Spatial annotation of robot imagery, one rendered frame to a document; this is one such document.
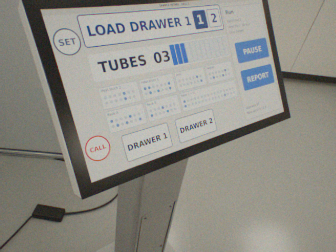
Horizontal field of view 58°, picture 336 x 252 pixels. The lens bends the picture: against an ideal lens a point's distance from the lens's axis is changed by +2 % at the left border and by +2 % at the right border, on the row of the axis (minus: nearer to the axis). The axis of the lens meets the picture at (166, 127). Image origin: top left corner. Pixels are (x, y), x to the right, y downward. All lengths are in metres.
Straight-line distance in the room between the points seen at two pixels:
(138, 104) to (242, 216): 1.33
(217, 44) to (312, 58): 2.56
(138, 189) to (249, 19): 0.48
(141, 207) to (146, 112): 0.38
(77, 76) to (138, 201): 0.44
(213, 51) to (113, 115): 0.25
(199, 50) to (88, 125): 0.26
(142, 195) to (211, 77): 0.36
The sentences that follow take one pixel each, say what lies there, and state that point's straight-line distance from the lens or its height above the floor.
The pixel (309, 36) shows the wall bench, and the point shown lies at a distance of 3.04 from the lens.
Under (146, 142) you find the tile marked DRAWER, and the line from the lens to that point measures 0.52.
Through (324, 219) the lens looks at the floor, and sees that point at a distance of 1.99.
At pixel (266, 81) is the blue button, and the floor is 1.04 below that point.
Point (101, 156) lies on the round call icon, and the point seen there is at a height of 1.01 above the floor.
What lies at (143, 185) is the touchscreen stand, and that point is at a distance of 0.76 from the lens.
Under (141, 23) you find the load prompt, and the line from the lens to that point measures 0.55.
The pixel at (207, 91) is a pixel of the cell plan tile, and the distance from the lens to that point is 0.60.
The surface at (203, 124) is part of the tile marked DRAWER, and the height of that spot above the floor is 1.00.
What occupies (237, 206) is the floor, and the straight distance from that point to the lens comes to 1.79.
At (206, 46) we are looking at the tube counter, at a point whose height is 1.11.
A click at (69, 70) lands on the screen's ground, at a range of 0.49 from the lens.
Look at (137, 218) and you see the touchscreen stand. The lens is 0.88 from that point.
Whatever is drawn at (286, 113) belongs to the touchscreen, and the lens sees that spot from 0.76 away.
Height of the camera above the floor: 1.36
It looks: 39 degrees down
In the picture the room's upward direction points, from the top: 10 degrees clockwise
